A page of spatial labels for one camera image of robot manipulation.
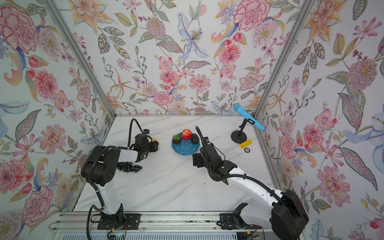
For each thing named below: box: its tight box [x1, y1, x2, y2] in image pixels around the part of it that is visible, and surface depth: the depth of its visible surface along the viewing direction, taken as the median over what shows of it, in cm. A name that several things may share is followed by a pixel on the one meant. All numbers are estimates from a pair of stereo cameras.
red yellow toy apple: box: [182, 129, 192, 141], surface depth 103 cm
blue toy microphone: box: [233, 104, 266, 131], surface depth 92 cm
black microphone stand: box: [230, 118, 256, 144], surface depth 108 cm
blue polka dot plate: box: [171, 132, 201, 156], surface depth 103 cm
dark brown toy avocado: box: [191, 133, 200, 145], surface depth 103 cm
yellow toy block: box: [239, 139, 253, 149], surface depth 106 cm
